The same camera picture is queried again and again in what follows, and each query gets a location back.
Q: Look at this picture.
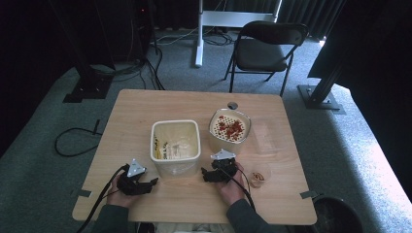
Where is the bundle of black floor cables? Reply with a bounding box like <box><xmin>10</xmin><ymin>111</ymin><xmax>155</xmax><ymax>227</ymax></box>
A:
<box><xmin>90</xmin><ymin>45</ymin><xmax>167</xmax><ymax>91</ymax></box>

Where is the right hand-held gripper black cable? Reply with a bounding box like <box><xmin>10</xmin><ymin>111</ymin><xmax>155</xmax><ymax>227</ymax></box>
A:
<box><xmin>223</xmin><ymin>167</ymin><xmax>258</xmax><ymax>212</ymax></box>

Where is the pile of red food pieces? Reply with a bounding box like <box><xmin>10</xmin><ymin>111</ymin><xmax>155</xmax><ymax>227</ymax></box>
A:
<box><xmin>215</xmin><ymin>115</ymin><xmax>246</xmax><ymax>143</ymax></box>

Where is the clear plastic bag liner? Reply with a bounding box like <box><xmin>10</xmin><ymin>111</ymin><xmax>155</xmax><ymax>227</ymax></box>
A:
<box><xmin>153</xmin><ymin>122</ymin><xmax>199</xmax><ymax>160</ymax></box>

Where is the person's right hand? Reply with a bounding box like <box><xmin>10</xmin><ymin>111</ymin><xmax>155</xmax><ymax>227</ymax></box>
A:
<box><xmin>215</xmin><ymin>161</ymin><xmax>248</xmax><ymax>208</ymax></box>

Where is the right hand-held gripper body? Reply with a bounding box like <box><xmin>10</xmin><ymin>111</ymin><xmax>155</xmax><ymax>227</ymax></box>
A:
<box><xmin>210</xmin><ymin>148</ymin><xmax>240</xmax><ymax>183</ymax></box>

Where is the black floor cable loop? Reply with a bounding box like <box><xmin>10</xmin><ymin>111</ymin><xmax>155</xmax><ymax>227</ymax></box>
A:
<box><xmin>53</xmin><ymin>118</ymin><xmax>104</xmax><ymax>158</ymax></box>

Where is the cream strainer bowl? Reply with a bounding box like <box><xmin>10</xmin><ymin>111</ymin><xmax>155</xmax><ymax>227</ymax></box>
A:
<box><xmin>207</xmin><ymin>108</ymin><xmax>253</xmax><ymax>155</ymax></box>

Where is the black metal stand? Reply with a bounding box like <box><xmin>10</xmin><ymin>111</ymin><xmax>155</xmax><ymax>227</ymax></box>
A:
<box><xmin>296</xmin><ymin>61</ymin><xmax>347</xmax><ymax>116</ymax></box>
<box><xmin>48</xmin><ymin>0</ymin><xmax>115</xmax><ymax>104</ymax></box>

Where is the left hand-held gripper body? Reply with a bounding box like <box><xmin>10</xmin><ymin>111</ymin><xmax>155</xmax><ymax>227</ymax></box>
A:
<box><xmin>116</xmin><ymin>157</ymin><xmax>149</xmax><ymax>196</ymax></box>

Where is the small clear plastic cup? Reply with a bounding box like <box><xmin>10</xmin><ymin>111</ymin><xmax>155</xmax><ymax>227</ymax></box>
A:
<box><xmin>249</xmin><ymin>162</ymin><xmax>273</xmax><ymax>189</ymax></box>

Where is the hand-held gripper black cable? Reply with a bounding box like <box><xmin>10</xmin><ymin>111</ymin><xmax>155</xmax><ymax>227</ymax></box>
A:
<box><xmin>223</xmin><ymin>167</ymin><xmax>258</xmax><ymax>212</ymax></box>
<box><xmin>76</xmin><ymin>163</ymin><xmax>130</xmax><ymax>233</ymax></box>

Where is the black equipment rack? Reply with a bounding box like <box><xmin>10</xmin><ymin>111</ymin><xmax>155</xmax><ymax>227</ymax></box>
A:
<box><xmin>115</xmin><ymin>0</ymin><xmax>154</xmax><ymax>63</ymax></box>

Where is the black folding chair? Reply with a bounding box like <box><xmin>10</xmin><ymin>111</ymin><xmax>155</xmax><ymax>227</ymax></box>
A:
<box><xmin>223</xmin><ymin>20</ymin><xmax>310</xmax><ymax>98</ymax></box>

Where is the person's left hand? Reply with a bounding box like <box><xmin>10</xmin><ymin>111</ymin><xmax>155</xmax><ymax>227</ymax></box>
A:
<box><xmin>105</xmin><ymin>174</ymin><xmax>141</xmax><ymax>209</ymax></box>

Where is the tall clear plastic cup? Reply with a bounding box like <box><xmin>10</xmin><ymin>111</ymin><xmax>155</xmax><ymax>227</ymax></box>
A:
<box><xmin>255</xmin><ymin>118</ymin><xmax>280</xmax><ymax>157</ymax></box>

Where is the black round waste bin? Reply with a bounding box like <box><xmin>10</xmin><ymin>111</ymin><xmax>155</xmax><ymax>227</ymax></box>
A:
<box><xmin>312</xmin><ymin>196</ymin><xmax>365</xmax><ymax>233</ymax></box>

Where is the cream plastic bin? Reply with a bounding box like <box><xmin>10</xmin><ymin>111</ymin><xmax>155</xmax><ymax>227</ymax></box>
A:
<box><xmin>149</xmin><ymin>118</ymin><xmax>202</xmax><ymax>179</ymax></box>

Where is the grey tape strip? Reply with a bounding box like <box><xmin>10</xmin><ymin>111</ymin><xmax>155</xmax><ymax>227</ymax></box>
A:
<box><xmin>298</xmin><ymin>190</ymin><xmax>321</xmax><ymax>200</ymax></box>
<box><xmin>70</xmin><ymin>188</ymin><xmax>93</xmax><ymax>199</ymax></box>

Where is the white desk frame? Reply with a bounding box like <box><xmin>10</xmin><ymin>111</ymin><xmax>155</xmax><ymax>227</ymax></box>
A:
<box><xmin>194</xmin><ymin>0</ymin><xmax>283</xmax><ymax>69</ymax></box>

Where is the white floor cable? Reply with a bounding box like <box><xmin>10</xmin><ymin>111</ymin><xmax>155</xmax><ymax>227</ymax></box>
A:
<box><xmin>151</xmin><ymin>26</ymin><xmax>199</xmax><ymax>47</ymax></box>

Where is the left hand-held gripper black cable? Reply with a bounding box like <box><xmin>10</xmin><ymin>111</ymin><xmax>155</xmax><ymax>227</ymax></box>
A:
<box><xmin>76</xmin><ymin>163</ymin><xmax>130</xmax><ymax>233</ymax></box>

